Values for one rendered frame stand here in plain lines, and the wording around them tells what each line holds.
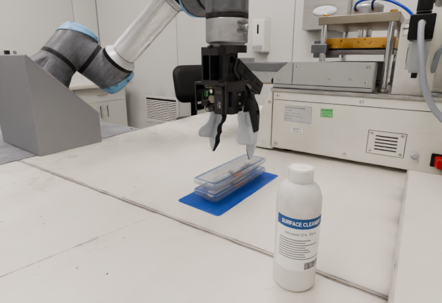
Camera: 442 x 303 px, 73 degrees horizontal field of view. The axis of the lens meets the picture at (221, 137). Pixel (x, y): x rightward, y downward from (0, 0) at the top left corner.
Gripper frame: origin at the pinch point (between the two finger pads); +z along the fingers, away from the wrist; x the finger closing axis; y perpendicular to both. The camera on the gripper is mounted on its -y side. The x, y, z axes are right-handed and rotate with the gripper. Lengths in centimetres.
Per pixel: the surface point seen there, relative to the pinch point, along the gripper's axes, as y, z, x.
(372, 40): -35.8, -21.6, 16.3
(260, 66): -34.2, -14.8, -13.7
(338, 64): -29.3, -15.9, 10.6
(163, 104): -174, 34, -212
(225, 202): 6.6, 8.1, 2.8
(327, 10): -173, -47, -41
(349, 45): -35.5, -20.4, 11.2
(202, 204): 9.9, 8.1, 0.0
